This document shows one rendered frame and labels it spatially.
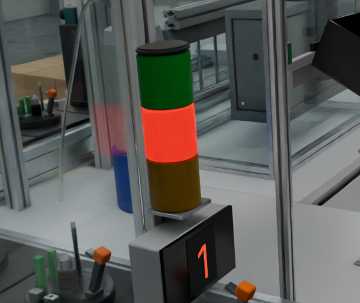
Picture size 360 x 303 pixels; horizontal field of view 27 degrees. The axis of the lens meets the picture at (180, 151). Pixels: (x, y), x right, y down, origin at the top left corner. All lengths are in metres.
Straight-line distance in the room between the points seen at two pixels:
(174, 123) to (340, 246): 0.93
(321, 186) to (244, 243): 0.38
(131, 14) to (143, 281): 0.25
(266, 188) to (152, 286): 1.20
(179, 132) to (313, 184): 1.24
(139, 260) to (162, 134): 0.12
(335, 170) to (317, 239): 0.43
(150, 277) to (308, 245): 0.90
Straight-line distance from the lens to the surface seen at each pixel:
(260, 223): 1.69
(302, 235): 1.62
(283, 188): 1.13
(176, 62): 0.68
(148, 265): 0.70
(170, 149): 0.69
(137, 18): 0.69
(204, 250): 0.75
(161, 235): 0.72
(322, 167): 2.03
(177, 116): 0.69
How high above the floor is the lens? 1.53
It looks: 18 degrees down
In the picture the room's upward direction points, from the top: 5 degrees counter-clockwise
